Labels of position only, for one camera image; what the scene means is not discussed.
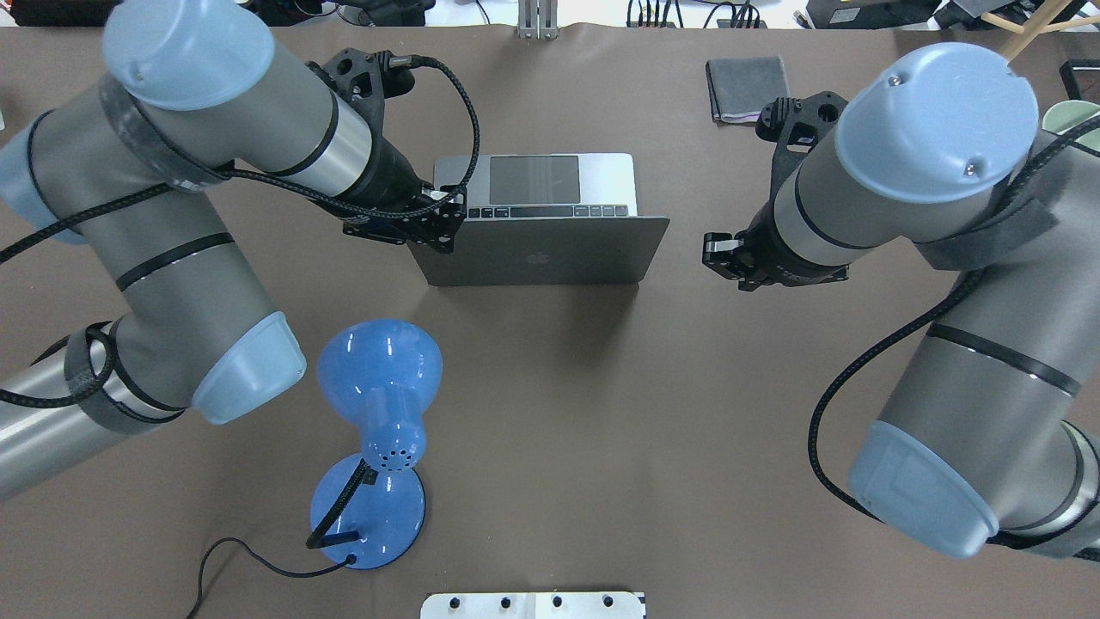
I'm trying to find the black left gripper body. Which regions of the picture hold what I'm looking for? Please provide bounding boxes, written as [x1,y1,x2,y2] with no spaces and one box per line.
[342,181,468,254]

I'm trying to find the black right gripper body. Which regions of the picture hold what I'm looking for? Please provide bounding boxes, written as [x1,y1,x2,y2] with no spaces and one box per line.
[703,228,849,292]

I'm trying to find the grey laptop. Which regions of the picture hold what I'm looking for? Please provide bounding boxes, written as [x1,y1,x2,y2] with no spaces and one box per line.
[409,152,670,287]

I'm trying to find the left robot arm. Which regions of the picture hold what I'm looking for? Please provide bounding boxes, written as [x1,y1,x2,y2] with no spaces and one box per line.
[3,1,463,499]

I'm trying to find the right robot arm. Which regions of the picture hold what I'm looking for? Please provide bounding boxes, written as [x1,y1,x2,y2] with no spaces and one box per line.
[700,40,1099,563]

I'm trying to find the grey folded cloth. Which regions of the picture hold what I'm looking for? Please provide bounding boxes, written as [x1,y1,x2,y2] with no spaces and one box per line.
[705,56,790,123]

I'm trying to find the blue desk lamp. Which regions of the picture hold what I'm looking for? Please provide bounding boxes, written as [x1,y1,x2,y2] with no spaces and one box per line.
[307,320,443,571]

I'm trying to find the green bowl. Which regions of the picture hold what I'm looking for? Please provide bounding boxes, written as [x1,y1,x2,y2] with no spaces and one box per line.
[1041,101,1099,154]

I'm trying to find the wooden stand with round base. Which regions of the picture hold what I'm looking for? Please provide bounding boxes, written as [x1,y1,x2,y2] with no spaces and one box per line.
[979,1,1099,62]

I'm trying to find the black lamp power cable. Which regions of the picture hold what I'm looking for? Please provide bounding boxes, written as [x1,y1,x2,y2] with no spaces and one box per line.
[186,537,358,619]

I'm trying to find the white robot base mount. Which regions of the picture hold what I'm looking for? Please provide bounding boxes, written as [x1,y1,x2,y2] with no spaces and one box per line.
[419,592,648,618]

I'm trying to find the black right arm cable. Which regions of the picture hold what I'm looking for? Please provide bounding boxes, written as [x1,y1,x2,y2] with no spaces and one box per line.
[806,112,1100,564]

